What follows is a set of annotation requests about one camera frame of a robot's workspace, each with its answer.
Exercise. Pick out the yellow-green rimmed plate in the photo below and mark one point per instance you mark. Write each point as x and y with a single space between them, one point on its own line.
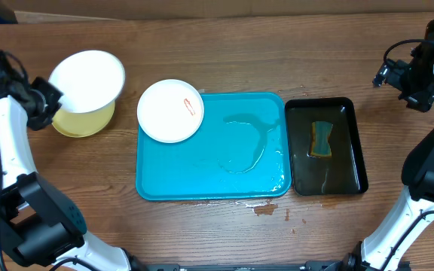
79 125

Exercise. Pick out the green yellow sponge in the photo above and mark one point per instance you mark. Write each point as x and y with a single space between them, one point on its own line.
320 135

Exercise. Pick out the black rectangular water tray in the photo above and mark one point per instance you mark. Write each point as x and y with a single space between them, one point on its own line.
342 173

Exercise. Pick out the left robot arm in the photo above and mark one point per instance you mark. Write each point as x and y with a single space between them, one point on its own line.
39 224

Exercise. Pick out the white plate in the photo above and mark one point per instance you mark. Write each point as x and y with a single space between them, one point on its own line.
170 111
89 80

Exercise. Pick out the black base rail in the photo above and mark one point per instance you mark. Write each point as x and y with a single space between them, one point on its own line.
312 265

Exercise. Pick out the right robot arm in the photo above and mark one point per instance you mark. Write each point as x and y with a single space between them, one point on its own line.
413 211

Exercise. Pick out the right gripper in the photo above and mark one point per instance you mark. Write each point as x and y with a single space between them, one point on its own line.
423 101

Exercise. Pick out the teal plastic tray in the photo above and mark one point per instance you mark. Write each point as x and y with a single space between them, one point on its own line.
240 151

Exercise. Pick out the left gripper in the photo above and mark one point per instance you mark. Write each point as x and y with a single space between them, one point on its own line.
46 88

